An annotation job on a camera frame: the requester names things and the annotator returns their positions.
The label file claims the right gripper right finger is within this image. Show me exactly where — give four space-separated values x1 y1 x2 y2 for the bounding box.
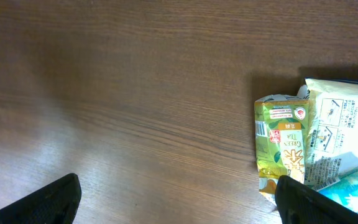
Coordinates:
275 175 358 224

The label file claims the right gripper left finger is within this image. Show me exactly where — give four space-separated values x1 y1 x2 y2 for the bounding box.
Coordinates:
0 173 81 224

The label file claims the green tea carton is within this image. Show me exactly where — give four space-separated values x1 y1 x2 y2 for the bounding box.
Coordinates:
254 94 309 203

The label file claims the yellow snack bag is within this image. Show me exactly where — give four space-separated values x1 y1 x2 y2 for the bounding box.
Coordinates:
298 78 358 186

